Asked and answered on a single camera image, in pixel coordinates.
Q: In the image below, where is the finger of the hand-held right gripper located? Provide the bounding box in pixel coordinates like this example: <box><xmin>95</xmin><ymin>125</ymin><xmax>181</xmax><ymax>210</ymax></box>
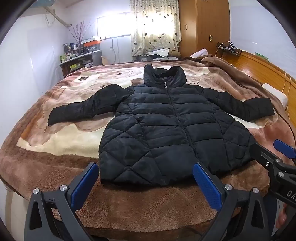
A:
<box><xmin>273</xmin><ymin>139</ymin><xmax>296</xmax><ymax>163</ymax></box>
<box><xmin>249</xmin><ymin>142</ymin><xmax>288</xmax><ymax>173</ymax></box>

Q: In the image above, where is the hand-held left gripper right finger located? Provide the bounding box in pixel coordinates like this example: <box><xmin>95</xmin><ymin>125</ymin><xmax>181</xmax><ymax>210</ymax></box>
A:
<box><xmin>193</xmin><ymin>162</ymin><xmax>276</xmax><ymax>241</ymax></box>

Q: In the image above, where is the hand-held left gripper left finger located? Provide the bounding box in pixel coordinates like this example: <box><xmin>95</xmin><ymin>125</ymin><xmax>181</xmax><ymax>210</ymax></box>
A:
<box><xmin>24</xmin><ymin>162</ymin><xmax>100</xmax><ymax>241</ymax></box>

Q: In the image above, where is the black puffer jacket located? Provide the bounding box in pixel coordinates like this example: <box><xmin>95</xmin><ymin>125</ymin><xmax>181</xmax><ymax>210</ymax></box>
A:
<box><xmin>47</xmin><ymin>63</ymin><xmax>275</xmax><ymax>186</ymax></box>

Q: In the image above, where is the person's right hand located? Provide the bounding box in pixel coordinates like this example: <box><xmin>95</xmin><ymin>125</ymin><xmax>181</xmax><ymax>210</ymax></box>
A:
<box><xmin>275</xmin><ymin>203</ymin><xmax>289</xmax><ymax>230</ymax></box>

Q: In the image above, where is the printed brown cream blanket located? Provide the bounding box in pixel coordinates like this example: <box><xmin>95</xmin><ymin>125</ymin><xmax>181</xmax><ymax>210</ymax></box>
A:
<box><xmin>0</xmin><ymin>56</ymin><xmax>296</xmax><ymax>239</ymax></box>

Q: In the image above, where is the white pillow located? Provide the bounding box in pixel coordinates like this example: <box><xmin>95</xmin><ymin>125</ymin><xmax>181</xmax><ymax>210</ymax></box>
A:
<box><xmin>261</xmin><ymin>83</ymin><xmax>288</xmax><ymax>107</ymax></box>

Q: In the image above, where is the plain brown blanket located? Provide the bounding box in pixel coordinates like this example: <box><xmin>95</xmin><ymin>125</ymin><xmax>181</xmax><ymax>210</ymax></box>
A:
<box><xmin>201</xmin><ymin>54</ymin><xmax>296</xmax><ymax>132</ymax></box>

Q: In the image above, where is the wooden headboard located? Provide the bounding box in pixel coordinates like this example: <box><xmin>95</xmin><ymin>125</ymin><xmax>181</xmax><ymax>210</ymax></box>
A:
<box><xmin>217</xmin><ymin>42</ymin><xmax>296</xmax><ymax>116</ymax></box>

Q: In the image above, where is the green packet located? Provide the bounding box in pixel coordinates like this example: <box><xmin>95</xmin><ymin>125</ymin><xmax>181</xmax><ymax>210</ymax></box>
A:
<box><xmin>254</xmin><ymin>52</ymin><xmax>270</xmax><ymax>62</ymax></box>

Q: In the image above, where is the white cloth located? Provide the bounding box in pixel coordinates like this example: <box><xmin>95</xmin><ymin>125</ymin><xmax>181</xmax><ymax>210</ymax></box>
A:
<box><xmin>190</xmin><ymin>48</ymin><xmax>210</xmax><ymax>58</ymax></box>

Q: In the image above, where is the cluttered shelf unit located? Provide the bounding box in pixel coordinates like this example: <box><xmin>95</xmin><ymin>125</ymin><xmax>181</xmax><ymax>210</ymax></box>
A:
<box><xmin>59</xmin><ymin>42</ymin><xmax>103</xmax><ymax>78</ymax></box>

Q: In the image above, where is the pile of bags and boxes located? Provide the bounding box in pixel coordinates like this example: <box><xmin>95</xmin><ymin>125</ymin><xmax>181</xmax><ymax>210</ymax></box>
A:
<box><xmin>133</xmin><ymin>48</ymin><xmax>182</xmax><ymax>62</ymax></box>

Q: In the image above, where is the wooden wardrobe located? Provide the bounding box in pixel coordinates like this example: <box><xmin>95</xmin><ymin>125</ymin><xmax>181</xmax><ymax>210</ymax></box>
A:
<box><xmin>179</xmin><ymin>0</ymin><xmax>231</xmax><ymax>58</ymax></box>

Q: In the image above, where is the orange and white box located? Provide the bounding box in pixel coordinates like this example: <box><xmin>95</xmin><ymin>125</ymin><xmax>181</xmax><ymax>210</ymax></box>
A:
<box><xmin>81</xmin><ymin>37</ymin><xmax>101</xmax><ymax>48</ymax></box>

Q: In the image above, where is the window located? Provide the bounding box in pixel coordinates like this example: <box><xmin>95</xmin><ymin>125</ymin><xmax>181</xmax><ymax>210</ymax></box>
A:
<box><xmin>96</xmin><ymin>12</ymin><xmax>133</xmax><ymax>39</ymax></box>

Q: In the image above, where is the heart print curtain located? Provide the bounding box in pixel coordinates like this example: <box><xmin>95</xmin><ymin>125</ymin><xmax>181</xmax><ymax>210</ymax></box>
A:
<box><xmin>130</xmin><ymin>0</ymin><xmax>182</xmax><ymax>57</ymax></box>

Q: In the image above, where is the yellow cable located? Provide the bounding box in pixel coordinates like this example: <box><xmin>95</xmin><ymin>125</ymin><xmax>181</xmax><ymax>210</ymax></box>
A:
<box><xmin>215</xmin><ymin>41</ymin><xmax>292</xmax><ymax>99</ymax></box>

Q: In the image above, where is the wall pipe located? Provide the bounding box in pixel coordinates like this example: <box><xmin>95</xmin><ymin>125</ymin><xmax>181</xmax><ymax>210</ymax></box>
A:
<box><xmin>43</xmin><ymin>6</ymin><xmax>73</xmax><ymax>29</ymax></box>

